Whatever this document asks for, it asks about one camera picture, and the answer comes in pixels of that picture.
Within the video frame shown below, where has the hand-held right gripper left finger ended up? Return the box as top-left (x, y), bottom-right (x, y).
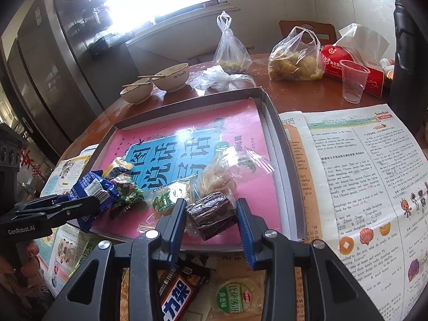
top-left (42, 198), bottom-right (188, 321)

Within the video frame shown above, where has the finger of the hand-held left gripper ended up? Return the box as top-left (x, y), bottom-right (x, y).
top-left (20, 197), bottom-right (101, 230)
top-left (13, 194), bottom-right (76, 213)

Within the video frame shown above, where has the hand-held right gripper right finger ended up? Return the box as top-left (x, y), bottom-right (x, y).
top-left (236, 198), bottom-right (385, 321)

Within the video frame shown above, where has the blue snack packet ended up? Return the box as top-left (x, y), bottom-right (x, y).
top-left (68, 170), bottom-right (120, 233)

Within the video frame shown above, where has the brown cake packet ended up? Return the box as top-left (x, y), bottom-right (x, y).
top-left (185, 191), bottom-right (239, 241)

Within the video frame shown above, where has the clear cracker packet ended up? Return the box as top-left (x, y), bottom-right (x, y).
top-left (197, 144), bottom-right (275, 201)

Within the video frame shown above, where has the grey cardboard tray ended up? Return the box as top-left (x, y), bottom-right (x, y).
top-left (80, 86), bottom-right (306, 251)

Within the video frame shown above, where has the person's left hand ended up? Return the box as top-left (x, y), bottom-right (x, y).
top-left (17, 243), bottom-right (41, 287)

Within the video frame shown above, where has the red paper decoration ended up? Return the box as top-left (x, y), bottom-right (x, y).
top-left (18, 150), bottom-right (44, 178)

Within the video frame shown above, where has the green white pastry packet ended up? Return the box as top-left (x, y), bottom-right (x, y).
top-left (145, 178), bottom-right (196, 224)

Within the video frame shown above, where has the newspaper with yellow border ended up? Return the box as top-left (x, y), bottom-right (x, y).
top-left (33, 145), bottom-right (134, 305)

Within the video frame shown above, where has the pink book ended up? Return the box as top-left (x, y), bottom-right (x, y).
top-left (90, 98), bottom-right (283, 241)

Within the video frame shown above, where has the green pea snack packet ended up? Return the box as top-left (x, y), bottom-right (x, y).
top-left (109, 173), bottom-right (144, 220)

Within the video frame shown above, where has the yellow green snack packet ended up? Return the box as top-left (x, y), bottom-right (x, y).
top-left (104, 156), bottom-right (135, 178)

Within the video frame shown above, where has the dark chocolate bar packet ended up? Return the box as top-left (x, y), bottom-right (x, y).
top-left (157, 257), bottom-right (211, 321)

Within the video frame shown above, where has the green label pancake packet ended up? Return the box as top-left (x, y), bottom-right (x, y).
top-left (207, 267), bottom-right (266, 321)

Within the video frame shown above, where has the grey refrigerator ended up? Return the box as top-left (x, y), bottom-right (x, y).
top-left (0, 0), bottom-right (104, 161)

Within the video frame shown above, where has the newspaper with green header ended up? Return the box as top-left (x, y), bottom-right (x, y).
top-left (279, 105), bottom-right (428, 321)

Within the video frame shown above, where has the small white bowl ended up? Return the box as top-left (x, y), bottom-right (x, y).
top-left (120, 81), bottom-right (154, 105)

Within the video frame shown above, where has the large white bowl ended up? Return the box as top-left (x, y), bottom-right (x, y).
top-left (152, 63), bottom-right (190, 93)

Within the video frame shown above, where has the flat clear plastic bag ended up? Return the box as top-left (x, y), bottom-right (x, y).
top-left (189, 65), bottom-right (257, 91)

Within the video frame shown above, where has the plastic bag of yellow food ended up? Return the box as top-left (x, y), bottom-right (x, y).
top-left (267, 26), bottom-right (326, 81)

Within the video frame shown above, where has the tall clear plastic bag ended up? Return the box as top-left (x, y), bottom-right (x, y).
top-left (212, 11), bottom-right (253, 75)

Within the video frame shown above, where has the clear plastic cup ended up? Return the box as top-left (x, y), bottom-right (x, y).
top-left (339, 59), bottom-right (371, 104)

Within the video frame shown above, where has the red tissue pack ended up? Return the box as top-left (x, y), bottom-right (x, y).
top-left (319, 23), bottom-right (393, 98)

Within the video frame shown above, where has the brown wooden chair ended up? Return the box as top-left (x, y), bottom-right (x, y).
top-left (279, 20), bottom-right (337, 44)

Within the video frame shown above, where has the small white bottle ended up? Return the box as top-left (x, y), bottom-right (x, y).
top-left (379, 58), bottom-right (397, 81)

